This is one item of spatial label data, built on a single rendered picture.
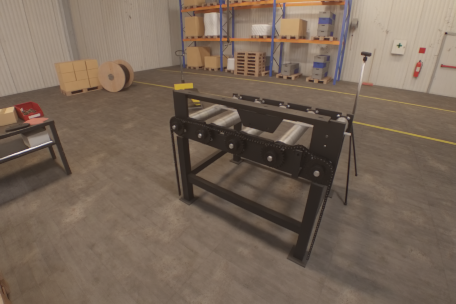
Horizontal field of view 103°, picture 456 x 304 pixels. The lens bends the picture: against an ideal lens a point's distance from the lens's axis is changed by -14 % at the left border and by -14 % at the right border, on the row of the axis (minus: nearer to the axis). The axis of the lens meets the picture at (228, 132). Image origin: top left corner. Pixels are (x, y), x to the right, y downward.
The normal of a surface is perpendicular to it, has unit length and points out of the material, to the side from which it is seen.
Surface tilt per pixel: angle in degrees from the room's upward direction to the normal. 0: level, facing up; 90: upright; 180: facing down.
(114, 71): 90
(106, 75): 90
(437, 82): 90
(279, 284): 0
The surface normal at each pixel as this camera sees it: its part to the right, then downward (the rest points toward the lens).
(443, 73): -0.57, 0.34
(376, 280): 0.00, -0.91
